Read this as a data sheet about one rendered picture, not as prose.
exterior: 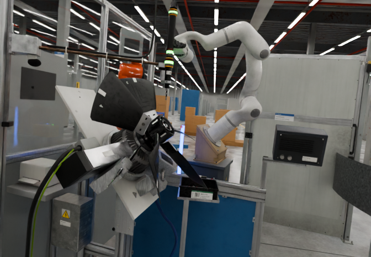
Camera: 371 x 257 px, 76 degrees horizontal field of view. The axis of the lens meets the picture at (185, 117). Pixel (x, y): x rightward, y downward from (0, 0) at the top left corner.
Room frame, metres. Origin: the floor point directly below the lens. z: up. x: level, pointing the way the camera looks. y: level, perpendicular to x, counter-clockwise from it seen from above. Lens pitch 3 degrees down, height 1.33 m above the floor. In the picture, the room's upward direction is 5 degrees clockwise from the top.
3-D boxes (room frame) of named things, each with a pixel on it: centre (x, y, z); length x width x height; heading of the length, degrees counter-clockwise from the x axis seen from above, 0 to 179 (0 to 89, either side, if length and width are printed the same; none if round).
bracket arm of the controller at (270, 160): (1.38, -0.60, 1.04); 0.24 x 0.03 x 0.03; 74
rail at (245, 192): (1.53, -0.09, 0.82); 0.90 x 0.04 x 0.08; 74
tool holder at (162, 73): (1.21, 0.12, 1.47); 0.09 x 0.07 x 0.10; 109
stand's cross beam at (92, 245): (1.14, 0.36, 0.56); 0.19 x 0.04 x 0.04; 74
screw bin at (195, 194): (1.36, -0.11, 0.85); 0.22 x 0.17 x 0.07; 88
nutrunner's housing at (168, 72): (1.21, 0.11, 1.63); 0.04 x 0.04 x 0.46
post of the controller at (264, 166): (1.41, -0.50, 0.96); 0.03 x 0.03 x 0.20; 74
